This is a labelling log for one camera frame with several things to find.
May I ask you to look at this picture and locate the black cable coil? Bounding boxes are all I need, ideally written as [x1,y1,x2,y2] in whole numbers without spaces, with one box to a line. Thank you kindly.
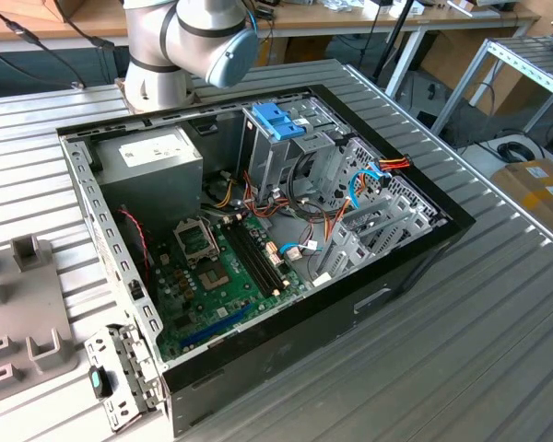
[496,141,538,163]

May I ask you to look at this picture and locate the metal slat shelf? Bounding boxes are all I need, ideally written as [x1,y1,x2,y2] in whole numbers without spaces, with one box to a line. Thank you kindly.
[430,36,553,139]

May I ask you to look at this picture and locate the black tripod pole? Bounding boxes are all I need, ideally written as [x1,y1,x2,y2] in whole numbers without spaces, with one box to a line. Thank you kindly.
[372,0,417,82]

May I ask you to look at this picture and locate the green motherboard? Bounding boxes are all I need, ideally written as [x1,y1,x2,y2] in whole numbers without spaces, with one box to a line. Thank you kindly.
[149,214,308,363]

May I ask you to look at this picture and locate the metal card retention bracket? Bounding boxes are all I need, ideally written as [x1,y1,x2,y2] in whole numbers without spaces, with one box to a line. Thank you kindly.
[83,323,167,434]

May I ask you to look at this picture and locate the metal socket cover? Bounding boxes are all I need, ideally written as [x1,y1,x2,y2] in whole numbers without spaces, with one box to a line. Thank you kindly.
[172,219,222,271]

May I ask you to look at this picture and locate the grey metal disk bay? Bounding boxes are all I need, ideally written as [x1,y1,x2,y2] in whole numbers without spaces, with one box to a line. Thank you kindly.
[312,192,448,282]

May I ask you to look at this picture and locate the red black twisted wire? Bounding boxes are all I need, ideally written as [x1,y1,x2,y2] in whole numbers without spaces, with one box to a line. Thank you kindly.
[118,207,152,282]

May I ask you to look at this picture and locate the brown wooden box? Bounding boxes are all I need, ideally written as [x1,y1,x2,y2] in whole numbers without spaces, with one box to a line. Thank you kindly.
[0,0,87,24]

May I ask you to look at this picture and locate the orange red power wire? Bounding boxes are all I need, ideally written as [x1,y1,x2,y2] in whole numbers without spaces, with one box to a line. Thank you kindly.
[323,155,412,244]

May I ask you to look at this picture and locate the grey power supply unit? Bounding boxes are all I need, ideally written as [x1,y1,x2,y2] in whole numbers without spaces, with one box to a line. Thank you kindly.
[94,124,205,236]

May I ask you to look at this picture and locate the blue drive cage latch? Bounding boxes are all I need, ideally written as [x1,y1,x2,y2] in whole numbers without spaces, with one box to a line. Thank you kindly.
[252,103,308,143]

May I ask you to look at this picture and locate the black camera cable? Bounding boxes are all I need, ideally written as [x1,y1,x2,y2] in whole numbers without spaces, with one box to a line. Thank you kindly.
[50,0,131,51]
[0,0,88,90]

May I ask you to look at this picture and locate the multicolour wire bundle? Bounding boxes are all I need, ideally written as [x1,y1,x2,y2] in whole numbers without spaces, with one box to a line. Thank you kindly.
[241,169,337,240]

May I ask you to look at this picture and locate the grey parts rack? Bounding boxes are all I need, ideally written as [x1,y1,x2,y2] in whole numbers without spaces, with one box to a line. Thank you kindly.
[0,234,82,409]

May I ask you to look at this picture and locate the brown cardboard sheet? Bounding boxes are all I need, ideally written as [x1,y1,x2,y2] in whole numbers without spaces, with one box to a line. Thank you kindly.
[418,27,531,116]

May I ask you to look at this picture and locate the blue expansion slot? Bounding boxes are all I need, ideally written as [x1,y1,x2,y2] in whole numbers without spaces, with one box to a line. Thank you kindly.
[179,301,254,351]

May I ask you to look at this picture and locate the open black PC case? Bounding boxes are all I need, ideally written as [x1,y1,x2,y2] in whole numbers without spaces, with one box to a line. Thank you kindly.
[56,84,477,438]

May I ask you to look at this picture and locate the grey metal drive cage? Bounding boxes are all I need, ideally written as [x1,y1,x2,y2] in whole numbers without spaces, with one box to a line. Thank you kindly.
[237,99,351,211]

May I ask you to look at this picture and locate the blue flat data wire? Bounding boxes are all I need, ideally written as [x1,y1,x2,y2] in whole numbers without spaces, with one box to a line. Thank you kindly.
[279,242,326,260]
[348,160,393,209]

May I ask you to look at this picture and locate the black RAM slot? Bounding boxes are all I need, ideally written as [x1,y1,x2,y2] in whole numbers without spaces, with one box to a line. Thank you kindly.
[221,222,274,298]
[233,219,288,290]

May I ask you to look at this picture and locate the labelled cardboard box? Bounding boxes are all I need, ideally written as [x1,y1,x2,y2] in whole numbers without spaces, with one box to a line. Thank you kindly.
[490,159,553,250]

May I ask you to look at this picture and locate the yellow orange wire bundle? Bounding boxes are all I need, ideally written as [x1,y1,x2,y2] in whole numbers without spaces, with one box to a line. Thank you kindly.
[215,178,237,209]

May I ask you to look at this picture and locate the black teal latch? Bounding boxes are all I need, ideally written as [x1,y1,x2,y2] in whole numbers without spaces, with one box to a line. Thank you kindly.
[88,366,114,400]

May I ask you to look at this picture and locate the cream board connector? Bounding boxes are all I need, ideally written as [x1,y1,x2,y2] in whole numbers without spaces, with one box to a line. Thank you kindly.
[265,241,285,269]

